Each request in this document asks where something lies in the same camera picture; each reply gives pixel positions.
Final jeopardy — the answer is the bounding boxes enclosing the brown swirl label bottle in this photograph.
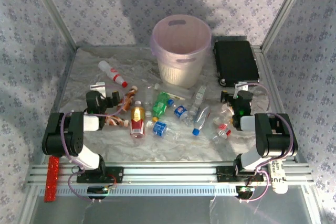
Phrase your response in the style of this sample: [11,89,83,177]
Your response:
[119,85,139,112]
[103,113,130,128]

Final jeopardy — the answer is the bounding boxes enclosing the clear bottle red label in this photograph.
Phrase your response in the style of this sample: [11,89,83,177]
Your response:
[209,121,233,143]

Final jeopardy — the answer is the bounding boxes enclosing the white bottle red cap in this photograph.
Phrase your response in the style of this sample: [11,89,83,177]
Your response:
[98,60,129,88]

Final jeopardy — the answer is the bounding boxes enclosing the gold and red label bottle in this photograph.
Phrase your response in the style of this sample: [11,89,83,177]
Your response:
[130,100,146,140]

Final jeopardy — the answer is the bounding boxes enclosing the clear bottle white cap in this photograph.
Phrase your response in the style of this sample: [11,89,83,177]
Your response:
[143,86,154,118]

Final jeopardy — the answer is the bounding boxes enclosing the crushed clear bottle blue cap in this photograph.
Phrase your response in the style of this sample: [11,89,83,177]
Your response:
[192,104,212,136]

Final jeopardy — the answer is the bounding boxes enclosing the green plastic bottle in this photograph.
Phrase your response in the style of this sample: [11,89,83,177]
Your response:
[151,91,169,124]

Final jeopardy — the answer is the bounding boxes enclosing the clear bottle white green label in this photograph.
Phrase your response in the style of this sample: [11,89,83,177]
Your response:
[189,85,208,112]

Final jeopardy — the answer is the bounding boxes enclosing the clear bottle blue label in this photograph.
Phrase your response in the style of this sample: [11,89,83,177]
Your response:
[146,120,182,142]

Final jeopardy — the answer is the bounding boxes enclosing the clear bottle yellow cap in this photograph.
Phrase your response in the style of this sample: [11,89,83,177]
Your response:
[154,83,191,100]

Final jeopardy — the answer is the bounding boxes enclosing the clear bottle round logo label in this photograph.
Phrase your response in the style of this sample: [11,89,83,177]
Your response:
[167,99,195,127]

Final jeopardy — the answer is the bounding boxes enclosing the white plastic bin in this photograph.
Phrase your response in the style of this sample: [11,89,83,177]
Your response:
[151,14,213,90]

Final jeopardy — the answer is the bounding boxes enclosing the black hard case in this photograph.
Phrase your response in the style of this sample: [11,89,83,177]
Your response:
[213,40,260,88]

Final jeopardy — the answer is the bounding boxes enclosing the small black controller board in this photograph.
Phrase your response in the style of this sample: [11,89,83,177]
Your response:
[235,186,256,199]
[87,186,117,196]

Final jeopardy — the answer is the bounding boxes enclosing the white printed paper roll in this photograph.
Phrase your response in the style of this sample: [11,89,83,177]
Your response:
[267,159,288,195]

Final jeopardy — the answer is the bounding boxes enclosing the red glitter tube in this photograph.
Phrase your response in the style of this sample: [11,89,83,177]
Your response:
[44,155,60,203]

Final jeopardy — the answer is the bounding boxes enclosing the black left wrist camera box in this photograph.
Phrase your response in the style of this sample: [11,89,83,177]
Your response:
[86,83,106,107]

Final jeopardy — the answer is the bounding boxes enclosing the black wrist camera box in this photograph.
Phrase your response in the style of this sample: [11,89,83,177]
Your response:
[234,82,255,104]
[86,83,106,107]

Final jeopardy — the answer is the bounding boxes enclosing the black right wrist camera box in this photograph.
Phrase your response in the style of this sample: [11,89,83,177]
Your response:
[234,82,255,104]

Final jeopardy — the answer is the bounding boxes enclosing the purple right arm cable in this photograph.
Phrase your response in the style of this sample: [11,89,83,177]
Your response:
[240,83,298,203]

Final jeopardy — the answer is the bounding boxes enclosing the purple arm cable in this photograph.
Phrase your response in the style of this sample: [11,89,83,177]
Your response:
[61,103,124,202]
[240,83,298,203]

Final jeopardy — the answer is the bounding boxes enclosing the aluminium side rail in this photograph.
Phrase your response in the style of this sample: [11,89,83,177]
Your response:
[25,47,78,184]
[251,45,300,163]

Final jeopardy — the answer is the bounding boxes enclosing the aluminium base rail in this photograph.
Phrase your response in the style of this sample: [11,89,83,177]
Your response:
[26,163,315,186]

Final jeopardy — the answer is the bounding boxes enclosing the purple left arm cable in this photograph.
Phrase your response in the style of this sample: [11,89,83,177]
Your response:
[61,103,124,202]

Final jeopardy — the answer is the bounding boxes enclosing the slotted grey cable duct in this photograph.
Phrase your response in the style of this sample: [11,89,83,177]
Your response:
[38,184,240,197]

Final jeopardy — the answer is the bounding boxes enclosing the aluminium frame post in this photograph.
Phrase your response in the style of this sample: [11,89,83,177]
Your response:
[27,0,79,49]
[261,0,311,51]

